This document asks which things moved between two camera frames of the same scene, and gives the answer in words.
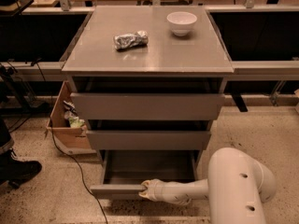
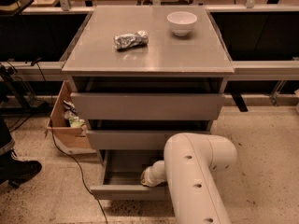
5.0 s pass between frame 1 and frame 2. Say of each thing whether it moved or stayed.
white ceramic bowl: stayed
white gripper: moved
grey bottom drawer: stayed
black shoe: stayed
